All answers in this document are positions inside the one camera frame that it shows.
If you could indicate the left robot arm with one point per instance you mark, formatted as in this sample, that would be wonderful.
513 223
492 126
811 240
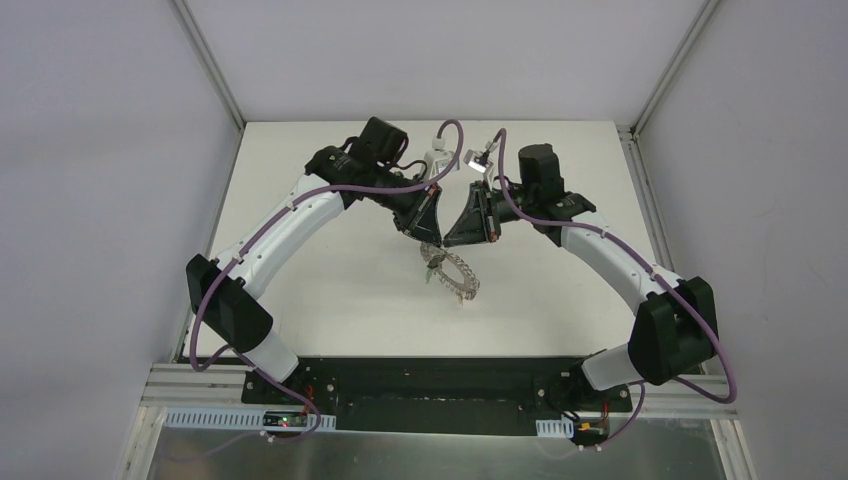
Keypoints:
224 292

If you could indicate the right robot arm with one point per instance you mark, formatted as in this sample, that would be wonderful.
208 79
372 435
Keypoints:
675 322

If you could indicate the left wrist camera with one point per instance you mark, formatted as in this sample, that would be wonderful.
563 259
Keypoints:
439 159

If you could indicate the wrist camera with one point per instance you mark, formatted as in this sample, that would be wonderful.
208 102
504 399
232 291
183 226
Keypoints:
439 159
481 162

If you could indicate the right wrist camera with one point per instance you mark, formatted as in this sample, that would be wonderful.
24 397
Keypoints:
481 162

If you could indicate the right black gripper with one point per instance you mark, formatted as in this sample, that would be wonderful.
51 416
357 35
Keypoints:
484 206

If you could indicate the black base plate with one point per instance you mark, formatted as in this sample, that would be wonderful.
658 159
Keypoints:
442 395

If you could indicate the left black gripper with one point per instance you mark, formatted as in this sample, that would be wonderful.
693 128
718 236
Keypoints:
416 206

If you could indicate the metal disc with keyrings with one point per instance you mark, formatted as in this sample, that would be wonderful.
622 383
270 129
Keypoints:
454 273

